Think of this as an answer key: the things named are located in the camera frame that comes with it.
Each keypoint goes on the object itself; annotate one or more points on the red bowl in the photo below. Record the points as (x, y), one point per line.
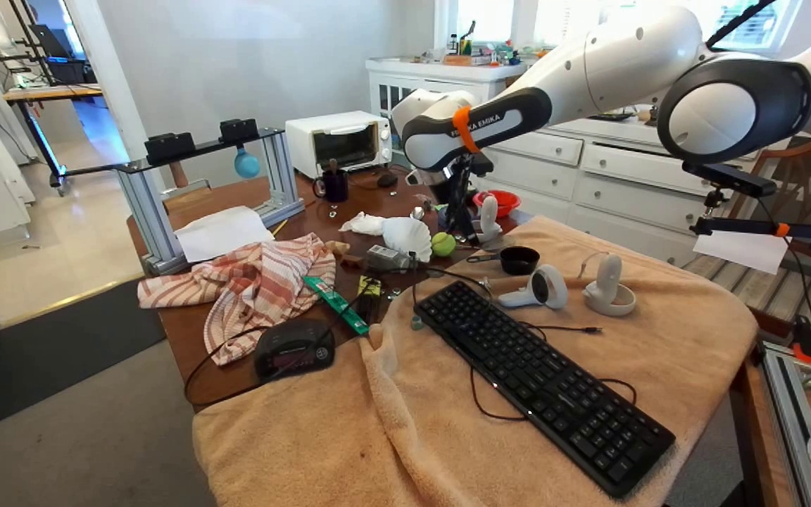
(500, 201)

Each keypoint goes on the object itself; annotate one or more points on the row of bottles and clutter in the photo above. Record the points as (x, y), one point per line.
(483, 51)

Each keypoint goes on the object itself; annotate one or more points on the dark floor mat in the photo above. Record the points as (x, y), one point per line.
(39, 352)

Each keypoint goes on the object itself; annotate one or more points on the white hand controller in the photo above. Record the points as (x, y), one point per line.
(543, 289)
(608, 289)
(489, 215)

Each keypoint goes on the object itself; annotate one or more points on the beige towel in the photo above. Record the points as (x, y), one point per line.
(659, 366)

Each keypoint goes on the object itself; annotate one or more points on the black keyboard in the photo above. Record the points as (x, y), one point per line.
(539, 380)

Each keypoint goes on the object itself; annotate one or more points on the crumpled white tissue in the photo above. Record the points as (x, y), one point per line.
(363, 224)

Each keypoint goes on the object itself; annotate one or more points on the white toaster oven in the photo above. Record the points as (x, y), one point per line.
(335, 141)

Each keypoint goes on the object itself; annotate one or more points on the blue balloon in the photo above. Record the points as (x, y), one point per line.
(246, 164)

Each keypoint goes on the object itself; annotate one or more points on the white paper note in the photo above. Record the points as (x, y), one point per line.
(740, 251)

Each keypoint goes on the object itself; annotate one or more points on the yellow pencil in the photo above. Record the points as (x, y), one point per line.
(279, 227)

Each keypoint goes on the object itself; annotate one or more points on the window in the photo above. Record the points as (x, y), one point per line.
(750, 24)

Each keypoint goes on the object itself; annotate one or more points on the black and yellow packet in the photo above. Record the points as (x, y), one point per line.
(368, 299)

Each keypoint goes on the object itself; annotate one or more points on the green flat box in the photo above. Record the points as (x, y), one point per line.
(335, 304)

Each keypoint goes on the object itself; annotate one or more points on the black measuring cup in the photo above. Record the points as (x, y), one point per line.
(519, 260)

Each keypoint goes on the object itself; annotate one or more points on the wooden chair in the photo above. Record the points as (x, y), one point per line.
(800, 211)

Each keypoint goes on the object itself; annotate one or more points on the aluminium frame stand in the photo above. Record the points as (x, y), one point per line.
(148, 211)

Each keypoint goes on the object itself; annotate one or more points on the white paper sheet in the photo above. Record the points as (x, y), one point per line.
(222, 232)

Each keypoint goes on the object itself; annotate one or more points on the small grey device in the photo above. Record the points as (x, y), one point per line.
(386, 258)

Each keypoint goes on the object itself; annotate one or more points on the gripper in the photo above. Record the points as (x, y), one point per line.
(462, 172)

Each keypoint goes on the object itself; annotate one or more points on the black box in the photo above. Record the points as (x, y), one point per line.
(239, 130)
(169, 146)

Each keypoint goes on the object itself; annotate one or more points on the laptop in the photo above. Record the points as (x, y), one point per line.
(50, 41)

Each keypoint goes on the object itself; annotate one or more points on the wooden blocks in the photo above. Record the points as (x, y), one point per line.
(343, 255)

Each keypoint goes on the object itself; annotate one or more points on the green tennis ball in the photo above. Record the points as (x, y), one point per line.
(443, 244)

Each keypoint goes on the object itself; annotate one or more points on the white cabinet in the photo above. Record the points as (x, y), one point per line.
(610, 176)

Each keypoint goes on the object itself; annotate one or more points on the black clock radio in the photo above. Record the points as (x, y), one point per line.
(294, 350)

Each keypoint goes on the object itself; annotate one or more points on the black mug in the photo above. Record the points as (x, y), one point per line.
(334, 186)

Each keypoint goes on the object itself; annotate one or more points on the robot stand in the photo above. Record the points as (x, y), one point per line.
(800, 422)

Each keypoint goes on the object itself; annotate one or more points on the red striped cloth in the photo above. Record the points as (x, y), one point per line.
(258, 282)

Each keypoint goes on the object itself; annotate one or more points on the camera on mount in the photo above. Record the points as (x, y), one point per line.
(729, 179)

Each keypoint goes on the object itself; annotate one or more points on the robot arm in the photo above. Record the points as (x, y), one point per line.
(624, 63)

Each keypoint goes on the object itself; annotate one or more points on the wooden table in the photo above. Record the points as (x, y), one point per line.
(50, 93)

